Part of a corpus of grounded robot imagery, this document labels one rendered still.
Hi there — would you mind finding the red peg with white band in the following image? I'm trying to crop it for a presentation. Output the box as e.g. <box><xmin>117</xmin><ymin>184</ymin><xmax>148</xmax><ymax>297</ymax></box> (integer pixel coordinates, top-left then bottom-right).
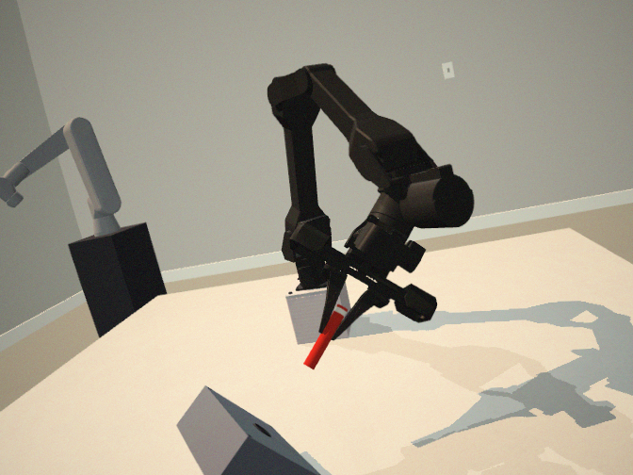
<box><xmin>303</xmin><ymin>304</ymin><xmax>348</xmax><ymax>369</ymax></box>

